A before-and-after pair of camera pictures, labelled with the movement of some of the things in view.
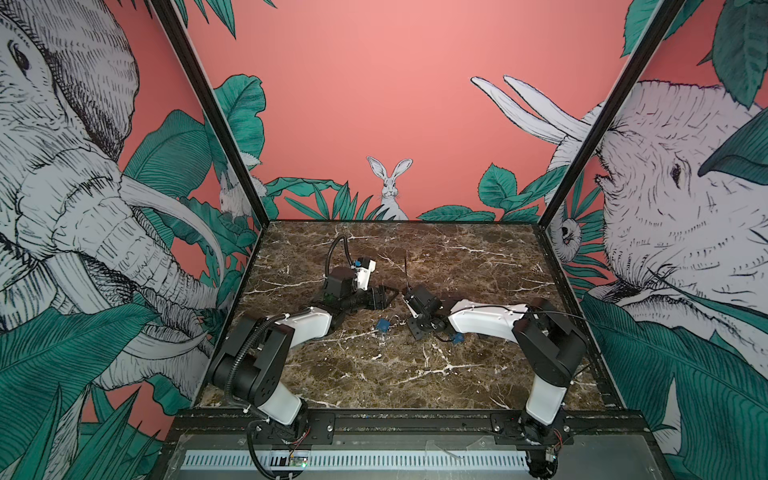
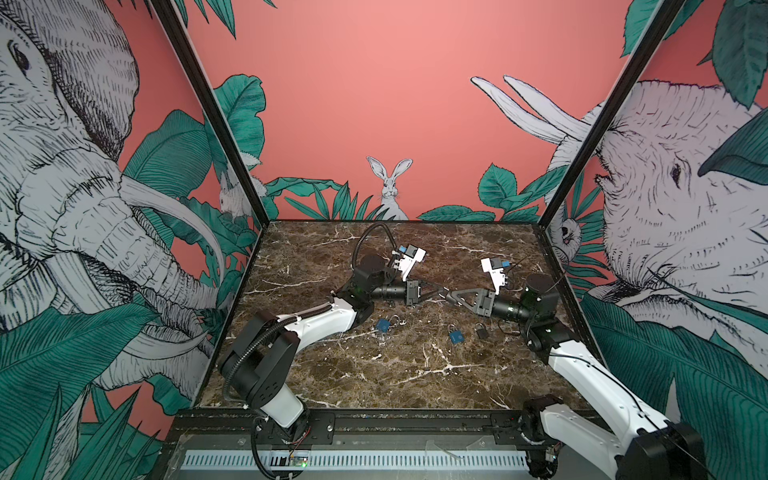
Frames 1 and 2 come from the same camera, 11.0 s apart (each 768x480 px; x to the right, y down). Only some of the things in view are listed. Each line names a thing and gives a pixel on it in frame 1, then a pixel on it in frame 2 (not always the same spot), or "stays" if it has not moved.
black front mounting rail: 408,427 stays
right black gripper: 414,330 -> 487,301
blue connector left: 383,325 stays
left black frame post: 174,27 stays
